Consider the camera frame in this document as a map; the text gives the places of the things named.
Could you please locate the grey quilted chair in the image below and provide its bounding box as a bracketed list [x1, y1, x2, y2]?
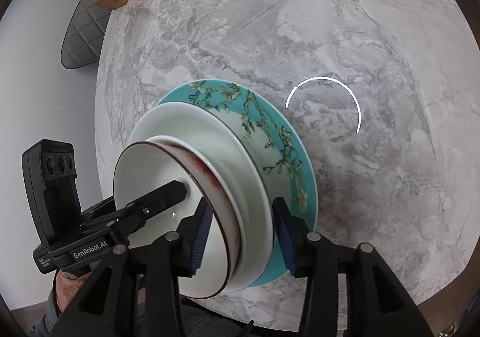
[60, 0, 112, 70]

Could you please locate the large white bowl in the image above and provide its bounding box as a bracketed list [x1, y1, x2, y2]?
[129, 102, 274, 293]

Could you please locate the person's left hand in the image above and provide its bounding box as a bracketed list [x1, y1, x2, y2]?
[55, 271, 91, 308]

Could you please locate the black left tracking camera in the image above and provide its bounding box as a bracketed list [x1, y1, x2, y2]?
[21, 139, 80, 248]

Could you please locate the left forearm grey sleeve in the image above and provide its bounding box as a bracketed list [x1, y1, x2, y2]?
[30, 266, 253, 336]

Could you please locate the large teal floral plate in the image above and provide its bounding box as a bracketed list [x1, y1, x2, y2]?
[155, 78, 319, 288]

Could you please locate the small red floral bowl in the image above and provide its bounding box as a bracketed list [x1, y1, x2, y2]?
[113, 136, 244, 299]

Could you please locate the medium white bowl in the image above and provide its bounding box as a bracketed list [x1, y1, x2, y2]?
[147, 135, 247, 286]

